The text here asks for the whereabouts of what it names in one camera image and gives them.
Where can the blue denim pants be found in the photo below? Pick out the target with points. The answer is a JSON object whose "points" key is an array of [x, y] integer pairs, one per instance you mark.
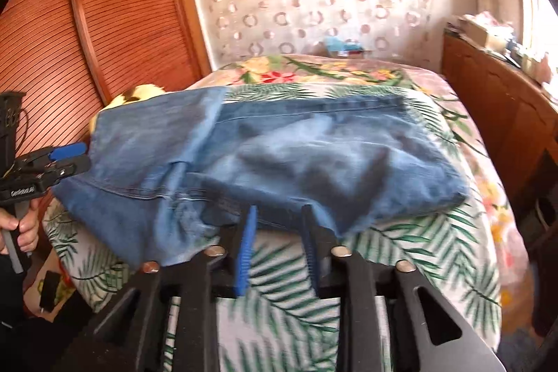
{"points": [[270, 154]]}

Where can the cardboard box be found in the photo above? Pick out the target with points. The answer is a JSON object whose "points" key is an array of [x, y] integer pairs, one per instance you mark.
{"points": [[477, 33]]}

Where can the low wooden cabinet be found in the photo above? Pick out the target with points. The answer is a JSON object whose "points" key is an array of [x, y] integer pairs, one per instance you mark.
{"points": [[501, 110]]}

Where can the yellow plush toy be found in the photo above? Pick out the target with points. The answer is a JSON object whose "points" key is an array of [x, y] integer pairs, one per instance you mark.
{"points": [[139, 93]]}

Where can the person's left hand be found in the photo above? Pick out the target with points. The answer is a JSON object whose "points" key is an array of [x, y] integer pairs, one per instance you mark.
{"points": [[29, 230]]}

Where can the floral bed sheet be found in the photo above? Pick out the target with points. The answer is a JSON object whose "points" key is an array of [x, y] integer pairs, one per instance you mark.
{"points": [[305, 69]]}

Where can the small black object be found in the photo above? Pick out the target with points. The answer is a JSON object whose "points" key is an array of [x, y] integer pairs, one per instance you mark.
{"points": [[50, 291]]}

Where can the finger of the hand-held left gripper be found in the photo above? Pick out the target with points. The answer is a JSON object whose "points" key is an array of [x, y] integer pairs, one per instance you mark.
{"points": [[65, 171], [67, 151]]}

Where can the cluster of small bottles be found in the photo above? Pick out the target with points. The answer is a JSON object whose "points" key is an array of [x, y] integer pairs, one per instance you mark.
{"points": [[529, 58]]}

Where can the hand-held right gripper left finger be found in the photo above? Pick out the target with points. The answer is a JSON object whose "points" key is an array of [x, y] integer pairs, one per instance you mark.
{"points": [[246, 254]]}

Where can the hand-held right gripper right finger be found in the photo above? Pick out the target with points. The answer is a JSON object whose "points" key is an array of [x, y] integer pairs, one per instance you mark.
{"points": [[311, 258]]}

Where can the box with blue contents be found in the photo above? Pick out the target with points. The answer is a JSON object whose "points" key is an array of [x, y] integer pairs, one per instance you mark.
{"points": [[344, 47]]}

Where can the wooden slatted wardrobe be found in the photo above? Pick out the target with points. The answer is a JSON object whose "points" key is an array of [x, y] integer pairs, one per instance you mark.
{"points": [[87, 27]]}

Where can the palm leaf print blanket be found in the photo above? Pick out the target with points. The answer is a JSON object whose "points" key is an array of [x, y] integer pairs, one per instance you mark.
{"points": [[392, 250]]}

